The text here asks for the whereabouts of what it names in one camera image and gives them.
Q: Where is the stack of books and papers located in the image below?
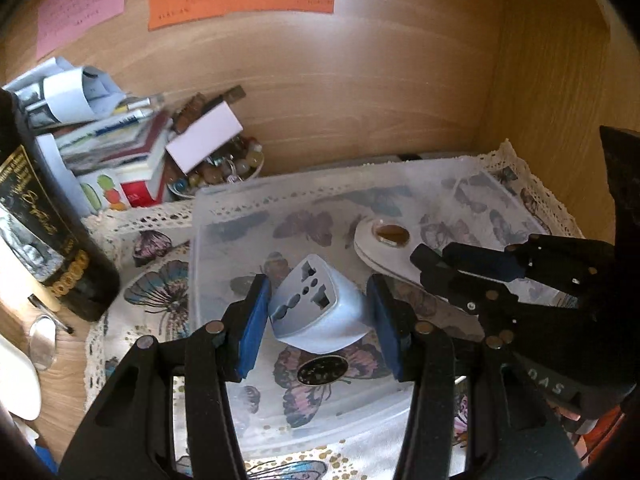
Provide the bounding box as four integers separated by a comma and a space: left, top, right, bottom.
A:
35, 105, 176, 221

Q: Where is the metal spoon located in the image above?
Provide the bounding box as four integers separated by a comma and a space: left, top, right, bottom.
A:
27, 294, 76, 372

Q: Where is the clear plastic storage box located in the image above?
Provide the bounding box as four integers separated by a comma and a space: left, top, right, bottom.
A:
188, 154, 553, 463

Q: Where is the butterfly print lace cloth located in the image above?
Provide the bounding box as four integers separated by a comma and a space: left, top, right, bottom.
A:
81, 139, 587, 480

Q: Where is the pink paper note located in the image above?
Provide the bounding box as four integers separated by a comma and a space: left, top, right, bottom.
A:
36, 0, 127, 62

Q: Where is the white rounded plate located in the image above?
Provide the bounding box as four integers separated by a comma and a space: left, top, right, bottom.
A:
0, 334, 42, 422

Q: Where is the rolled white paper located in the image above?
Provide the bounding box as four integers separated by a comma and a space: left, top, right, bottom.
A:
2, 56, 126, 126

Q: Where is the white bowl of beads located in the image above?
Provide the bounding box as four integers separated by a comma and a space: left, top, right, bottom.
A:
167, 135, 266, 202

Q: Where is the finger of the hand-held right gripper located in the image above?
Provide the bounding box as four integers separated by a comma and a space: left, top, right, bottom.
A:
443, 233, 617, 302
410, 244, 523, 348

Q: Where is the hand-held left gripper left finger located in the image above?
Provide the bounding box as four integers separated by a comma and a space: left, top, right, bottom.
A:
59, 273, 273, 480

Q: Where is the white cardboard card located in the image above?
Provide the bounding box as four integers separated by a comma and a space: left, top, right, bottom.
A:
165, 100, 244, 173

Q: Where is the white travel plug adapter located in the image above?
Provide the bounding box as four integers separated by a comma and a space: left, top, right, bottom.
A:
268, 254, 375, 354

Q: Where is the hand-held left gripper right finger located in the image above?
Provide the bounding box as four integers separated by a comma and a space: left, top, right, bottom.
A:
366, 274, 587, 480

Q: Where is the black oval speckled brooch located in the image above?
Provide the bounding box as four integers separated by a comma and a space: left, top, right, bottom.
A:
296, 355, 349, 387

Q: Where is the white oval amber-stone ornament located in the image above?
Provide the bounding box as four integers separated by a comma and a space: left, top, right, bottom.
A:
353, 216, 486, 341

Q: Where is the white blue-print pen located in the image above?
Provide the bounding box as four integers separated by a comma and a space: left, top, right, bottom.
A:
55, 95, 166, 148

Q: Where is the dark wine bottle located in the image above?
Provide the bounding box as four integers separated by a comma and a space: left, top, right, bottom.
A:
0, 87, 121, 323

